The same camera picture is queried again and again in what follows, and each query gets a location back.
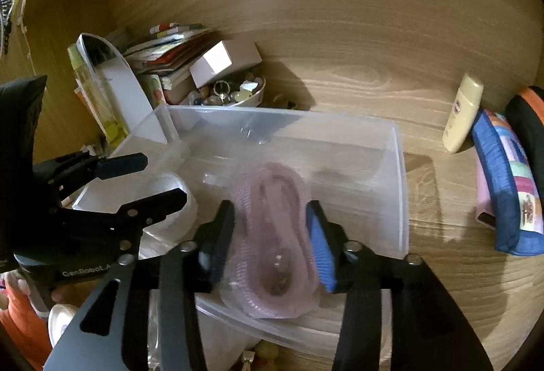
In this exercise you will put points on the white tape roll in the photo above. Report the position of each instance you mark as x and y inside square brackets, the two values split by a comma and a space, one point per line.
[181, 213]

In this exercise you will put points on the blue patchwork pencil pouch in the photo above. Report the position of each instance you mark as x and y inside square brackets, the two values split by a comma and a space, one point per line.
[513, 191]

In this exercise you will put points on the orange sleeve forearm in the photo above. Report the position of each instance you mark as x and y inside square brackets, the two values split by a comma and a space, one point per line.
[24, 327]

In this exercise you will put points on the pink phone under pouch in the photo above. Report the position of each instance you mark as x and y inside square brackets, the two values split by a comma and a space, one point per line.
[484, 211]

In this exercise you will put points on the white magazine file holder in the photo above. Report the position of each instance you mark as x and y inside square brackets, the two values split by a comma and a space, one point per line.
[120, 87]

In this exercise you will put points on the clear plastic storage bin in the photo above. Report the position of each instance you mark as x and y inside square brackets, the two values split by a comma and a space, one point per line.
[353, 165]

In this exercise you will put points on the yellow green bottle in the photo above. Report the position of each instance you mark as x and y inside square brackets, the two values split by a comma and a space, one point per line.
[101, 110]

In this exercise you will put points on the white bowl of trinkets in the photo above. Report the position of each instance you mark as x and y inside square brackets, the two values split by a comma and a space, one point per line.
[246, 90]

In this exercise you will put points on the black orange zip case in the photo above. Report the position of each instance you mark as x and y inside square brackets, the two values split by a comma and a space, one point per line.
[524, 113]

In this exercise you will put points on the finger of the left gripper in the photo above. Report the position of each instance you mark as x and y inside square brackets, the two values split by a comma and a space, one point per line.
[74, 171]
[128, 223]

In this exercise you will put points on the stack of books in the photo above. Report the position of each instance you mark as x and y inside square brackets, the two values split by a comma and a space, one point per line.
[162, 65]

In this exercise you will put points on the white cardboard box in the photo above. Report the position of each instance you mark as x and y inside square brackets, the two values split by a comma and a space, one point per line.
[225, 58]

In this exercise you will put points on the person's left hand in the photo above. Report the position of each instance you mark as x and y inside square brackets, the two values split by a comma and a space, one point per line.
[71, 294]

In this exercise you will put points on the cream lotion bottle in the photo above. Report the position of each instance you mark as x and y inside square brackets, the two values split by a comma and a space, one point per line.
[463, 112]

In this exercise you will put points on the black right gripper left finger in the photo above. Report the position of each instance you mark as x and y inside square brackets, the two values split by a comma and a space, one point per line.
[111, 330]

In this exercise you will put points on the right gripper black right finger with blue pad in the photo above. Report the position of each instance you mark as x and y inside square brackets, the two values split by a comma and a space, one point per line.
[428, 329]

